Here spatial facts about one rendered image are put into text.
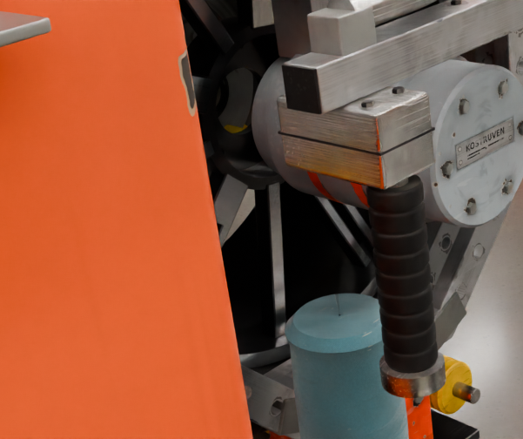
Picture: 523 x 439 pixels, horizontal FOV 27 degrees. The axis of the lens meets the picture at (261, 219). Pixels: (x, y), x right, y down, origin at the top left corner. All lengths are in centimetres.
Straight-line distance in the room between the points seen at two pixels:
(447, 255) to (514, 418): 91
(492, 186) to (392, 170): 23
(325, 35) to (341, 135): 6
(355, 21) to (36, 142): 37
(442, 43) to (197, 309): 39
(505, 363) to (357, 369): 138
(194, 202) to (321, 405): 51
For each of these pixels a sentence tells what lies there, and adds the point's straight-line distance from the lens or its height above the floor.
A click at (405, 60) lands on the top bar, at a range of 71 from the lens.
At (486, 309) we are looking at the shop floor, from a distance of 240.
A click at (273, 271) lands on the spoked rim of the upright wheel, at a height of 69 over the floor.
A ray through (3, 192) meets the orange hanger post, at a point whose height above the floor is 105.
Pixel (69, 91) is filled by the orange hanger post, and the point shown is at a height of 107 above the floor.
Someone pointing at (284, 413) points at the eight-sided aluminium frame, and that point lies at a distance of 98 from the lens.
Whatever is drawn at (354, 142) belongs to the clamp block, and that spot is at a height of 93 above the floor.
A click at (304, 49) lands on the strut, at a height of 92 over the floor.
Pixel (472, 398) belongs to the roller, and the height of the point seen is 51.
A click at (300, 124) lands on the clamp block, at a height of 93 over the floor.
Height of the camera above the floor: 115
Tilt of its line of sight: 23 degrees down
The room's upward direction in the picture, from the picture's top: 9 degrees counter-clockwise
